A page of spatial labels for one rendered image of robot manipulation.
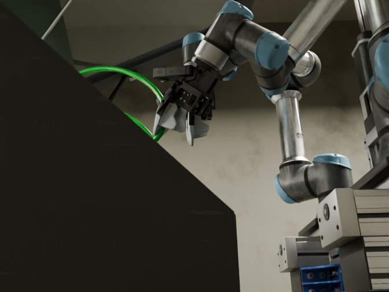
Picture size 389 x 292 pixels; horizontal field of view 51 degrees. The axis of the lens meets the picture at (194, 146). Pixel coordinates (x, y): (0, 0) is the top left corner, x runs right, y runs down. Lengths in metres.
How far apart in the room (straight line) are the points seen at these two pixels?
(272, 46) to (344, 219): 0.38
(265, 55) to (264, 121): 2.81
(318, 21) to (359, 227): 0.53
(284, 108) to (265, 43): 0.68
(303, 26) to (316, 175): 0.53
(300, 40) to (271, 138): 2.62
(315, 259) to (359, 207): 0.50
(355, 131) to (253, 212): 1.17
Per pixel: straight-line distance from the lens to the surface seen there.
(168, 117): 0.99
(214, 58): 0.97
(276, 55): 0.92
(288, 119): 1.55
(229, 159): 3.53
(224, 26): 0.98
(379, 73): 0.84
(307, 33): 1.08
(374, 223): 0.82
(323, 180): 1.39
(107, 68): 1.17
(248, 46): 0.94
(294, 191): 1.45
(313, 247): 1.29
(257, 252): 3.36
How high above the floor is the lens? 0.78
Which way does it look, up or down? 23 degrees up
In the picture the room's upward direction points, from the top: 1 degrees counter-clockwise
